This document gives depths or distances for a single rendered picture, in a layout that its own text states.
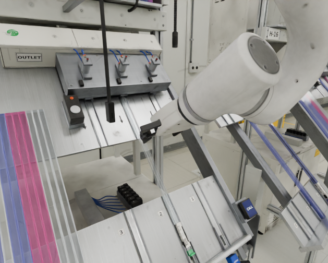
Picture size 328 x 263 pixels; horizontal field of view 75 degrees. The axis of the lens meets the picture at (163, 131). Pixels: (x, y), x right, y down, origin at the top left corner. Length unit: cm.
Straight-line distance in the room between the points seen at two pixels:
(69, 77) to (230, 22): 122
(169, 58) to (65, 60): 215
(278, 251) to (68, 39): 169
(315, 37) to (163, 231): 49
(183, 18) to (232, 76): 263
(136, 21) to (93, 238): 69
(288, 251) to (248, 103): 155
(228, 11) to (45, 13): 119
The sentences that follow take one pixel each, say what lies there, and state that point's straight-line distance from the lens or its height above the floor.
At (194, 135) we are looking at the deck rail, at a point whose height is 96.
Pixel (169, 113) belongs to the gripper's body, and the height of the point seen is 110.
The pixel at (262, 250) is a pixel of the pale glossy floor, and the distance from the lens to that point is 176.
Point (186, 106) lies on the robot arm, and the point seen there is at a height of 112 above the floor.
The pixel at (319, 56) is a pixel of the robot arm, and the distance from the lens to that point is 37.
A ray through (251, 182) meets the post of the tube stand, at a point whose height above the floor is 76.
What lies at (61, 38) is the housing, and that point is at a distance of 73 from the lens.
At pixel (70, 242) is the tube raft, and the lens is 53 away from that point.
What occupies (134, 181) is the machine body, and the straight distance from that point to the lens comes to 113.
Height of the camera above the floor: 120
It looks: 18 degrees down
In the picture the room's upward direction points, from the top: straight up
